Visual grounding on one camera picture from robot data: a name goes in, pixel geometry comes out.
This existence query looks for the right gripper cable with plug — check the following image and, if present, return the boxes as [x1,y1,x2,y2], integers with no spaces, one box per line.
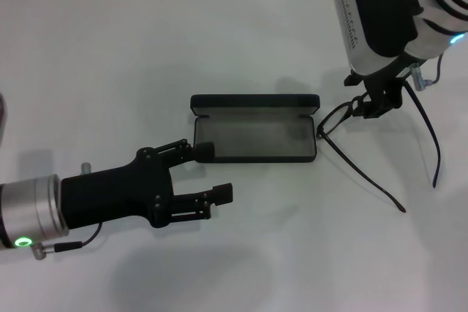
[423,52,445,86]

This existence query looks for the left gripper cable with plug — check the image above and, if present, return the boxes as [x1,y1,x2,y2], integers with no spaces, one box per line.
[31,222,103,260]

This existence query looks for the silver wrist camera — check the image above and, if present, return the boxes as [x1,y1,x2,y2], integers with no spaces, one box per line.
[0,92,7,141]
[333,0,420,74]

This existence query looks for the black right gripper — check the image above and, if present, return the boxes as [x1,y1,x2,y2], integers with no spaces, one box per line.
[343,54,410,120]

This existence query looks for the black glasses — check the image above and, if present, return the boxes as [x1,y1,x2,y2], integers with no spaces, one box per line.
[316,81,442,213]

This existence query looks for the black glasses case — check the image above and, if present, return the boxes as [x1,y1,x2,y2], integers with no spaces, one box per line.
[190,94,321,164]

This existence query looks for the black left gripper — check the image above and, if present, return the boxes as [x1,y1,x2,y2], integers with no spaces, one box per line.
[60,139,234,231]

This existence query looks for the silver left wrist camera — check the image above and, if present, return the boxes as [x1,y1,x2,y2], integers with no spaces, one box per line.
[0,92,7,141]

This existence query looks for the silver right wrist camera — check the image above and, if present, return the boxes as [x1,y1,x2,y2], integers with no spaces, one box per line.
[333,0,420,74]

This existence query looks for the gripper cable with plug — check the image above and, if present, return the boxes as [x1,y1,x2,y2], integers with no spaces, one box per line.
[31,222,103,260]
[423,52,445,86]

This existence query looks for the silver right gripper connector stud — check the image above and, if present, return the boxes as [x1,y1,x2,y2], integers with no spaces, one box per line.
[409,64,427,91]

